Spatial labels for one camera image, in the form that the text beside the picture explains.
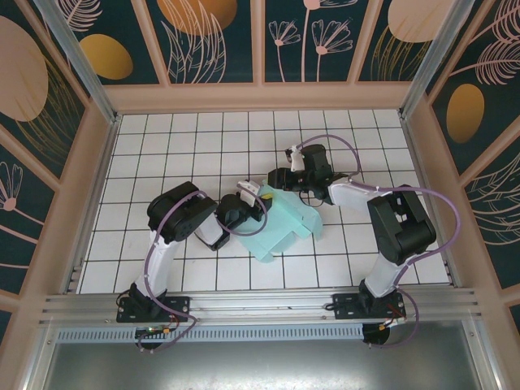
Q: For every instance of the teal paper box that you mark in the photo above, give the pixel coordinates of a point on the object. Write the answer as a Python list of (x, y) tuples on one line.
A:
[(280, 227)]

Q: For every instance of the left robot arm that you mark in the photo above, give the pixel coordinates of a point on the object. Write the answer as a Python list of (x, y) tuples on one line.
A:
[(183, 211)]

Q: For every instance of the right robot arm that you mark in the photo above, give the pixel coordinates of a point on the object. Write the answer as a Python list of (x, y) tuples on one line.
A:
[(402, 231)]

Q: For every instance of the yellow power connector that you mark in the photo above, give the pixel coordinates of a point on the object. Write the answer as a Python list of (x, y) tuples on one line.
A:
[(167, 332), (384, 326)]

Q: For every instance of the grey metal sheet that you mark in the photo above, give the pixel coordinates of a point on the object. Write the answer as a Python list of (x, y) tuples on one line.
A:
[(260, 365)]

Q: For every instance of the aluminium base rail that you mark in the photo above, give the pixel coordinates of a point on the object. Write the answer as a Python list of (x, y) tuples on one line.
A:
[(260, 302)]

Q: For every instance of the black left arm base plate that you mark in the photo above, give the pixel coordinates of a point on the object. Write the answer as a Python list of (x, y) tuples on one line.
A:
[(178, 308)]

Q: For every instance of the aluminium side rail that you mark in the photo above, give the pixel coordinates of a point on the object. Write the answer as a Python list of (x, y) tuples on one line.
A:
[(98, 195), (425, 195)]

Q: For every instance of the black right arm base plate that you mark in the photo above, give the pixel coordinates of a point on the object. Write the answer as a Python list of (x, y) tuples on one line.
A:
[(345, 306)]

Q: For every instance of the aluminium corner post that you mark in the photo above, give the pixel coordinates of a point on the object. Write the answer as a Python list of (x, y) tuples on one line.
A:
[(83, 69), (436, 44)]

